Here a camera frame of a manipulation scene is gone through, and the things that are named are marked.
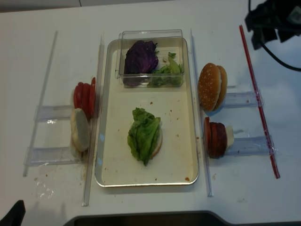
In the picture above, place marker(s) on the green lettuce in container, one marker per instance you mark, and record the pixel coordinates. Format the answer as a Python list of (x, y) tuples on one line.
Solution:
[(168, 75)]

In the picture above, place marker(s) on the clear long rail right of tray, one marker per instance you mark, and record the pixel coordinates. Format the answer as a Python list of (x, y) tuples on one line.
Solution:
[(206, 166)]

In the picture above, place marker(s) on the metal baking tray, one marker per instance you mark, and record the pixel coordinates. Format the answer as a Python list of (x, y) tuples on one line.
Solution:
[(176, 163)]

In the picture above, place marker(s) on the clear rail under buns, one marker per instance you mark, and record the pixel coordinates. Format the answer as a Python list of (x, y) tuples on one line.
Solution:
[(242, 99)]

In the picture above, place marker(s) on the red plastic strip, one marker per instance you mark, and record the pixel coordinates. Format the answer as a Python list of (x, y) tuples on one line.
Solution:
[(269, 141)]

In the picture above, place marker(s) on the green lettuce leaf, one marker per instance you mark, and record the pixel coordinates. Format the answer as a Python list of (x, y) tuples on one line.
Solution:
[(142, 136)]

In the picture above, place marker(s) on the sesame bun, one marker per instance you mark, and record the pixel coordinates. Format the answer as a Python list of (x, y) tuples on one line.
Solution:
[(223, 91), (209, 86)]

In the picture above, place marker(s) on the clear plastic vegetable container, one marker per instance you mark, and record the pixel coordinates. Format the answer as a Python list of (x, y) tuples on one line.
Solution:
[(166, 41)]

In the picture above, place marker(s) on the sesame bun top front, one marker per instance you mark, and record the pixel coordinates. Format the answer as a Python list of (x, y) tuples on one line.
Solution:
[(209, 86)]

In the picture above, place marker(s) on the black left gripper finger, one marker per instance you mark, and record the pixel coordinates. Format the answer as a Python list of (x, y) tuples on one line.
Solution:
[(15, 216)]

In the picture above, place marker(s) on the bun bottom standing in rail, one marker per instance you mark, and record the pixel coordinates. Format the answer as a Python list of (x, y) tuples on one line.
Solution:
[(80, 130)]

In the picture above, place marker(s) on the clear long rail left of tray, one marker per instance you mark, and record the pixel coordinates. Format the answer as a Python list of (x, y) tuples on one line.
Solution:
[(94, 121)]

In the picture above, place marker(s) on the clear long rail of tray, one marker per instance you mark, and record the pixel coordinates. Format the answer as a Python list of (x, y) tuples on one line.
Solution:
[(94, 121), (206, 166)]

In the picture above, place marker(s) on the tomato slice rear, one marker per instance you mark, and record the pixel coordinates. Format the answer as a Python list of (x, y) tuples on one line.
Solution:
[(77, 95)]

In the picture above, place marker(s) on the clear thin strip far left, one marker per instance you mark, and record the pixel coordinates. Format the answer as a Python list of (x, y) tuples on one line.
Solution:
[(41, 99)]

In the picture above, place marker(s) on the clear rail under patties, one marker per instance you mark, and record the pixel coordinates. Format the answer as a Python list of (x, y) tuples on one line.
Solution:
[(251, 146)]

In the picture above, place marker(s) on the tomato slice middle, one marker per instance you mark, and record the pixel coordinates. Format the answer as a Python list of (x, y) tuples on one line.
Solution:
[(85, 100)]

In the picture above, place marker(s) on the purple cabbage leaf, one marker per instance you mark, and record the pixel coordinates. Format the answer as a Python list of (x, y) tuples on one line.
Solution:
[(141, 58)]

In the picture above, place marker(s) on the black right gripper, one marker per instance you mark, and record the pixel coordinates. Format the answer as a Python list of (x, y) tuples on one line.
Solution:
[(272, 20)]

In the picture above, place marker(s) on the sesame bun top rear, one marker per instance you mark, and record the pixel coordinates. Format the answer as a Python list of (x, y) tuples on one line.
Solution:
[(223, 91)]

